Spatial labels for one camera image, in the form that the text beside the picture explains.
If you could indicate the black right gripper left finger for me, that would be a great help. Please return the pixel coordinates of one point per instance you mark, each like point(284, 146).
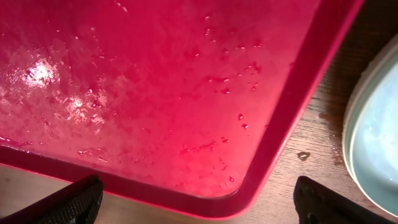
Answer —
point(77, 203)

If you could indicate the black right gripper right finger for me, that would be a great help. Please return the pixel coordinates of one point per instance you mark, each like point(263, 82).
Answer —
point(317, 204)

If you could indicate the light green plate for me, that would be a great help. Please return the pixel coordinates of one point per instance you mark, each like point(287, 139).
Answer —
point(368, 82)

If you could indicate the light blue plate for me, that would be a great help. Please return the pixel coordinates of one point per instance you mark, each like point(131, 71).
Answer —
point(374, 152)

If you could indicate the red plastic tray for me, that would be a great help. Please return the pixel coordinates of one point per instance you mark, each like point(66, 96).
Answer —
point(184, 105)

